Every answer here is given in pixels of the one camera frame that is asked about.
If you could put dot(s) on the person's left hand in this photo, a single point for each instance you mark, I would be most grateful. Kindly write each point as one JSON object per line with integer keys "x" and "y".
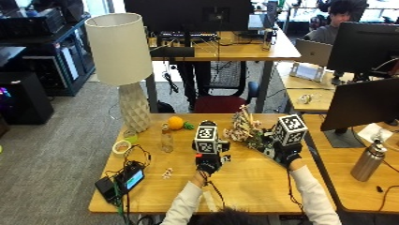
{"x": 208, "y": 163}

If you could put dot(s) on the person's right hand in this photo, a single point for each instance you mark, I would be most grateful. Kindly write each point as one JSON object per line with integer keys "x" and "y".
{"x": 286, "y": 152}

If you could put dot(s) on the dried flower bouquet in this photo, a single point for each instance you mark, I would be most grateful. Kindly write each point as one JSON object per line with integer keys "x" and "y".
{"x": 245, "y": 127}

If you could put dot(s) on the right white marker cube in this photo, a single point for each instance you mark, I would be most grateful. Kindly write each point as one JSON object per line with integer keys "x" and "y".
{"x": 290, "y": 129}

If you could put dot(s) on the white marker cube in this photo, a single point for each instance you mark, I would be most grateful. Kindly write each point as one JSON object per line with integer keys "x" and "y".
{"x": 290, "y": 129}
{"x": 206, "y": 136}

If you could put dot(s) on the left white marker cube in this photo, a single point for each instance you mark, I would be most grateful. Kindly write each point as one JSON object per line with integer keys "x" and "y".
{"x": 206, "y": 136}

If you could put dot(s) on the small fallen flower piece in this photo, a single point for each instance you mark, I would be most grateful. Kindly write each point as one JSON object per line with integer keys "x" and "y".
{"x": 168, "y": 173}

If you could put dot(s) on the clear glass bottle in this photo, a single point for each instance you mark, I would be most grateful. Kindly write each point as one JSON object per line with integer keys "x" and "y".
{"x": 166, "y": 139}

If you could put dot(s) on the orange toy fruit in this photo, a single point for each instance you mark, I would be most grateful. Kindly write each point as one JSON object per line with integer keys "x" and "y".
{"x": 176, "y": 122}

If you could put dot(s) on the black phone with lit screen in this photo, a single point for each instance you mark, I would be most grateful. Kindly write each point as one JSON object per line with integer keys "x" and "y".
{"x": 130, "y": 178}

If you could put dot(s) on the steel water bottle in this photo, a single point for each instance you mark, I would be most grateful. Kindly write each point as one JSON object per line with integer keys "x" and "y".
{"x": 369, "y": 162}

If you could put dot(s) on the roll of tape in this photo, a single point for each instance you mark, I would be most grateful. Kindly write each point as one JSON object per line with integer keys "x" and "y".
{"x": 121, "y": 148}

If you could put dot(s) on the white paper sheet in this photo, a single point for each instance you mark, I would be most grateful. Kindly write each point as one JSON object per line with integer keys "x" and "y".
{"x": 374, "y": 131}

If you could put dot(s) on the red office chair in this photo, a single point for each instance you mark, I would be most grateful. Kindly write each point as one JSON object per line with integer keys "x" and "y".
{"x": 226, "y": 93}

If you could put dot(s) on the black computer monitor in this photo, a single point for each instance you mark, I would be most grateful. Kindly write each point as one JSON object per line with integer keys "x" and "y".
{"x": 363, "y": 104}
{"x": 363, "y": 50}
{"x": 188, "y": 16}

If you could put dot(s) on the black power box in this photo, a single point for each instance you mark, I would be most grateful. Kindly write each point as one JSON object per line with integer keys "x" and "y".
{"x": 107, "y": 188}

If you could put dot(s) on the white tablet stand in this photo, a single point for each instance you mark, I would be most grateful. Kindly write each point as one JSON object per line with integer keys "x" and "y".
{"x": 306, "y": 72}

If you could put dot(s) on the grey laptop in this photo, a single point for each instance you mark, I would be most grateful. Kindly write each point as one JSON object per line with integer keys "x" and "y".
{"x": 314, "y": 52}

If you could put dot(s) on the wooden desk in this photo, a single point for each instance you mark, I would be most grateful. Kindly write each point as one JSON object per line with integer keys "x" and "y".
{"x": 233, "y": 48}

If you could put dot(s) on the white table lamp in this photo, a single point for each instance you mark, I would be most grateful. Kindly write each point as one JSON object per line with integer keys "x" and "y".
{"x": 121, "y": 59}

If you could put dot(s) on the black computer tower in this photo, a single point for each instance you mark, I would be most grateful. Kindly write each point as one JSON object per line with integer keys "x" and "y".
{"x": 23, "y": 98}

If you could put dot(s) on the black storage shelf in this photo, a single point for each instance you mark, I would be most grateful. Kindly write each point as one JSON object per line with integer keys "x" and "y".
{"x": 49, "y": 53}

